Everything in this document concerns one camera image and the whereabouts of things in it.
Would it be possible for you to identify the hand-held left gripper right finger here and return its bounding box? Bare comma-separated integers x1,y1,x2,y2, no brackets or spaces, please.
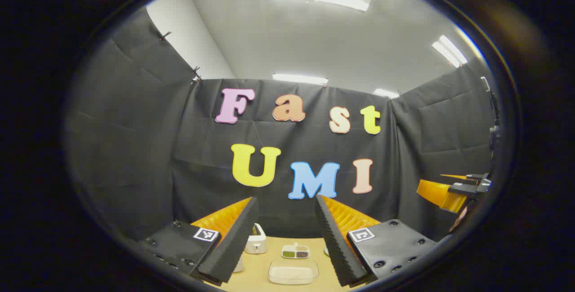
314,194,438,288

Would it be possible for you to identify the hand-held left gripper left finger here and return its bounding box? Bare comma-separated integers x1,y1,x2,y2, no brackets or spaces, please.
139,197,260,286

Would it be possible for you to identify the white chopstick holder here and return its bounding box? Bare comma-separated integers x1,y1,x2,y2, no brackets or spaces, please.
244,223,268,255

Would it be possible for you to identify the clear rice container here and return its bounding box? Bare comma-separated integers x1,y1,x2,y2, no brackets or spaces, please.
268,258,320,285

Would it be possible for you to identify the white divided grain dish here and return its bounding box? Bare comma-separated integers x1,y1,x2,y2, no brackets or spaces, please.
281,243,310,260

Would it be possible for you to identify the black backdrop cloth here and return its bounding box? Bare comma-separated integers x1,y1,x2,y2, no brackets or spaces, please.
65,7,499,243

